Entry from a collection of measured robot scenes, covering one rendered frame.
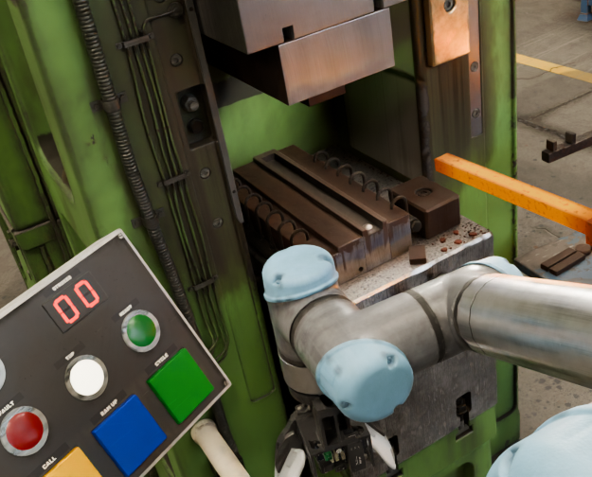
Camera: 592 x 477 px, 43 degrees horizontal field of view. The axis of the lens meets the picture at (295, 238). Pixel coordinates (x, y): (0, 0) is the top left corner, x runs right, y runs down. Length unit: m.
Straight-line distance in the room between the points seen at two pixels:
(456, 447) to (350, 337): 1.07
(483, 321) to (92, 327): 0.55
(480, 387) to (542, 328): 1.07
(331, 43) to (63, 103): 0.41
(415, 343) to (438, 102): 0.89
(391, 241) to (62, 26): 0.66
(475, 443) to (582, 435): 1.43
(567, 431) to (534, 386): 2.10
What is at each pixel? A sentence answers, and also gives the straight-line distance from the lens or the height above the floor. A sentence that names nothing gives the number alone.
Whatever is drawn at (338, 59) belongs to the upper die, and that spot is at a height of 1.31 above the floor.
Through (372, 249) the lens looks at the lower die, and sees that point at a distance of 1.35.
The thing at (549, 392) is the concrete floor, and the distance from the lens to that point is 2.43.
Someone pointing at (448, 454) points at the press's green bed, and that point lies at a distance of 1.72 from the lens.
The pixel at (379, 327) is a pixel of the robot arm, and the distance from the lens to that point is 0.69.
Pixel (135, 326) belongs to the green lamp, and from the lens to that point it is 1.05.
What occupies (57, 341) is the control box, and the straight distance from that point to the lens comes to 1.00.
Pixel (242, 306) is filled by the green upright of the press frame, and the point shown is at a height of 0.86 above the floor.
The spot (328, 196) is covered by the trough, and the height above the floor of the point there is 0.99.
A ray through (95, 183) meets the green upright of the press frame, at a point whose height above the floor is 1.20.
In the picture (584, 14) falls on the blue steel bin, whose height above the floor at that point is 0.04.
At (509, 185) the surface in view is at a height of 1.13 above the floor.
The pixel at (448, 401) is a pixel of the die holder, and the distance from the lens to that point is 1.61.
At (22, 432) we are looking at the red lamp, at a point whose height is 1.09.
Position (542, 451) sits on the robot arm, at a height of 1.45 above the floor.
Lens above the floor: 1.70
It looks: 32 degrees down
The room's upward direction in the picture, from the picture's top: 11 degrees counter-clockwise
